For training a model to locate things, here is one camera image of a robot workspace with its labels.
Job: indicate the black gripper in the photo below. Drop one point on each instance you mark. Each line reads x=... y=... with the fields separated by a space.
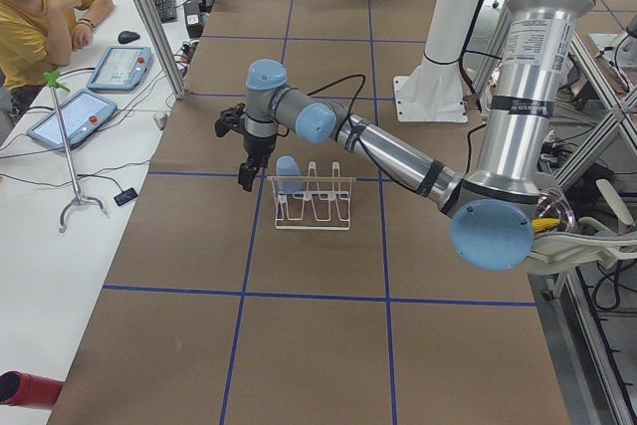
x=258 y=146

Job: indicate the light blue plastic cup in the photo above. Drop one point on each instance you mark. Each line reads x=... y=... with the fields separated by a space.
x=286 y=167

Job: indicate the small black phone device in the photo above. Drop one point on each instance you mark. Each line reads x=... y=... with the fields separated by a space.
x=125 y=196

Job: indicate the blue teach pendant far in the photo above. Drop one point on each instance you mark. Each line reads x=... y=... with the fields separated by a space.
x=120 y=69

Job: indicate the blue teach pendant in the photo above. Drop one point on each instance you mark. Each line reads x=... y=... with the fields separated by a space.
x=82 y=114
x=120 y=69

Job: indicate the blue teach pendant near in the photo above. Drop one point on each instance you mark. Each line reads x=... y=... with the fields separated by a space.
x=82 y=114

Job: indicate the black computer mouse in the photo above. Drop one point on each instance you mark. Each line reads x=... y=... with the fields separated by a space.
x=127 y=37

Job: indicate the person in yellow shirt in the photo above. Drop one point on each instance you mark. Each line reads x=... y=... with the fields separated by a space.
x=38 y=37

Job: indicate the red cylinder bottle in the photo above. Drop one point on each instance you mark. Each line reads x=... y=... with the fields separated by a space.
x=29 y=390

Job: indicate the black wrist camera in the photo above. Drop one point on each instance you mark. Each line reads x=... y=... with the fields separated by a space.
x=231 y=119

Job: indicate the white wire cup holder rack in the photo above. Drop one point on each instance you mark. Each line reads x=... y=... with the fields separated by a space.
x=323 y=204

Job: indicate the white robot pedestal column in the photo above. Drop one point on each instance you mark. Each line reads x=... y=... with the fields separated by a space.
x=433 y=92

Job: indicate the aluminium frame post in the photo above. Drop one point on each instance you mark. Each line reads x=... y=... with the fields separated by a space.
x=162 y=49

